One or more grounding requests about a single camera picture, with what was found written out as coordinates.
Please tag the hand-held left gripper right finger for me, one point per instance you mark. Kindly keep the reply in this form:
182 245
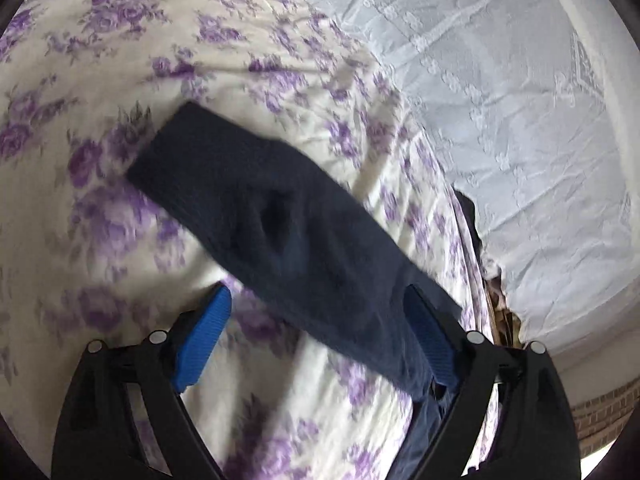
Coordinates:
432 345

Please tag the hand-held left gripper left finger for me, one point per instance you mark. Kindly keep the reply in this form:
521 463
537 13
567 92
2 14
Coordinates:
202 332

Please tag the navy fleece garment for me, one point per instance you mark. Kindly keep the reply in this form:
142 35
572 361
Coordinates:
295 240

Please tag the woven straw mat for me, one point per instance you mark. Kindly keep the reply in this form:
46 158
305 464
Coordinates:
502 310

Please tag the black cloth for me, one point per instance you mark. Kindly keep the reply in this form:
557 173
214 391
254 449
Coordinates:
467 220

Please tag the white lace cover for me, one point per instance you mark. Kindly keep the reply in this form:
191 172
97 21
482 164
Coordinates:
500 110

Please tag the purple floral bedsheet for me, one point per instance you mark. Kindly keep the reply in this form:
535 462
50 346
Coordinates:
150 60

